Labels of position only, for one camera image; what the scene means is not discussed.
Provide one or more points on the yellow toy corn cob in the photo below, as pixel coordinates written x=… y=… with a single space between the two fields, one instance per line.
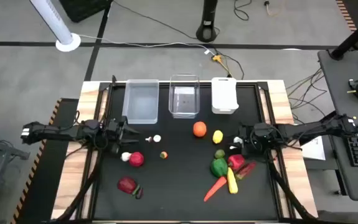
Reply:
x=232 y=184

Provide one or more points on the white paper sheet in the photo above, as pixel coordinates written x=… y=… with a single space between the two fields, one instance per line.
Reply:
x=314 y=149

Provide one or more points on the orange toy carrot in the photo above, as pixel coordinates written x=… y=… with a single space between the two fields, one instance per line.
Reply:
x=215 y=188

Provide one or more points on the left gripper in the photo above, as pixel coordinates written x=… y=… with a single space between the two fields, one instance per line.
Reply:
x=116 y=132

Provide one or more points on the white tower fan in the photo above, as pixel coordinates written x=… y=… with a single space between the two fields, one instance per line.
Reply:
x=68 y=43

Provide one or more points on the yellow toy lemon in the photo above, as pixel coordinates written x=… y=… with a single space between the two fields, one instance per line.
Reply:
x=217 y=137

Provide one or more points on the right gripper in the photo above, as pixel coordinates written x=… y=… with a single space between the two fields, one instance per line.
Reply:
x=251 y=138

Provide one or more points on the small purple toy eggplant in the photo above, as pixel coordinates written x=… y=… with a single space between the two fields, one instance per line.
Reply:
x=139 y=193

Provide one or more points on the clear plastic bin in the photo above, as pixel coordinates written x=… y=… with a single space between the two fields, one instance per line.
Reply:
x=184 y=99

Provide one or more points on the dark red toy fruit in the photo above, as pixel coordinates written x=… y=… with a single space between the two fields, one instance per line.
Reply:
x=126 y=184

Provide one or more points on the grey desk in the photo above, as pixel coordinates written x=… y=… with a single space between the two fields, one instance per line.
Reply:
x=337 y=93

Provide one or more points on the red toy bell pepper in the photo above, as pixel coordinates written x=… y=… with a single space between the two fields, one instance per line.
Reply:
x=236 y=161

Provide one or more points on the black desk leg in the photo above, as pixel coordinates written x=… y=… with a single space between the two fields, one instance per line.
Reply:
x=353 y=37

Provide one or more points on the grey equipment stand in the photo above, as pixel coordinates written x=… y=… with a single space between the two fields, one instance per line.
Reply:
x=4 y=151

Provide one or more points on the dark red toy chili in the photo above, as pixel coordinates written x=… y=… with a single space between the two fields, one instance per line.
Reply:
x=246 y=170

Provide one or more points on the frosted translucent plastic bin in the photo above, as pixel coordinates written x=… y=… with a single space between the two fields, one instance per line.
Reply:
x=140 y=102

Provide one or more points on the green toy lime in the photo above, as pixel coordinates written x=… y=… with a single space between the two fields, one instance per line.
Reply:
x=219 y=153

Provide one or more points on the brown toy mushroom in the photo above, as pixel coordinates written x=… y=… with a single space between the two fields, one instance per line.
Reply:
x=149 y=139

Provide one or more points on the small orange green toy fruit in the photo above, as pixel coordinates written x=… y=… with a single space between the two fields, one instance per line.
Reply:
x=163 y=155

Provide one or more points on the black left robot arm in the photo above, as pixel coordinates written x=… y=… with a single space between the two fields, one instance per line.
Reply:
x=57 y=132

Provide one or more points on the black floor stand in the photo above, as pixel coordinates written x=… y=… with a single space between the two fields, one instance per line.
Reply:
x=207 y=31

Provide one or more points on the green toy bell pepper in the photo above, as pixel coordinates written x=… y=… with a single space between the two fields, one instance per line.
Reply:
x=218 y=167

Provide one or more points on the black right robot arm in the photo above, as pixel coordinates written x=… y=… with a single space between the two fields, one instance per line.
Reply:
x=306 y=130

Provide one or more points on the red toy apple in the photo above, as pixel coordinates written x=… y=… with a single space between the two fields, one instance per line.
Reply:
x=136 y=159

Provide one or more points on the black hazard-striped platform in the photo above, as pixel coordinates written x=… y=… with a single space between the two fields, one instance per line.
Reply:
x=41 y=186

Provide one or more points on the black aluminium table frame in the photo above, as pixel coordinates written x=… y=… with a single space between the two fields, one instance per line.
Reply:
x=265 y=93

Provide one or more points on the black crate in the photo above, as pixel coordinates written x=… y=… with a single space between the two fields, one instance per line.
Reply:
x=82 y=8

